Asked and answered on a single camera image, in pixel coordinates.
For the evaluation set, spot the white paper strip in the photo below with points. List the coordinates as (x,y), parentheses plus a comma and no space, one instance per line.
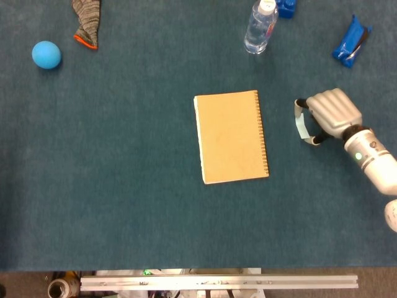
(301,125)

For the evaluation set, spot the blue toy brick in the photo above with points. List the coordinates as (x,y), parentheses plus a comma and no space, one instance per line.
(286,7)

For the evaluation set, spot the aluminium profile rail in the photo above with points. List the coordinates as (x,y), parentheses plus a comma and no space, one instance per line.
(217,282)

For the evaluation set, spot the teal table cloth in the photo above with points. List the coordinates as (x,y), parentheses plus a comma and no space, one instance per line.
(124,155)

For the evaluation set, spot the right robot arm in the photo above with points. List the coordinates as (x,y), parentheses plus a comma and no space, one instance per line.
(372,158)

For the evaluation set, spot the grey striped sock orange trim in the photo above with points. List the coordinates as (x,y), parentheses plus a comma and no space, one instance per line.
(87,21)

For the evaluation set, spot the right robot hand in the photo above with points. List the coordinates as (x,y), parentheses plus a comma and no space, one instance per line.
(335,111)

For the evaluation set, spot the yellow spiral notebook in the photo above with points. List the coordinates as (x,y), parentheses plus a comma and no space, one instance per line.
(229,136)

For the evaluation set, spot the clear plastic water bottle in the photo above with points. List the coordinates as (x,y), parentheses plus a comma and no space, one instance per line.
(260,29)

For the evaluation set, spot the blue ball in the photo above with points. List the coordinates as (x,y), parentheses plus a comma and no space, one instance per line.
(46,54)

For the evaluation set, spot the blue snack packet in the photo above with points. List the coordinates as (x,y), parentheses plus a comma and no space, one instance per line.
(350,43)

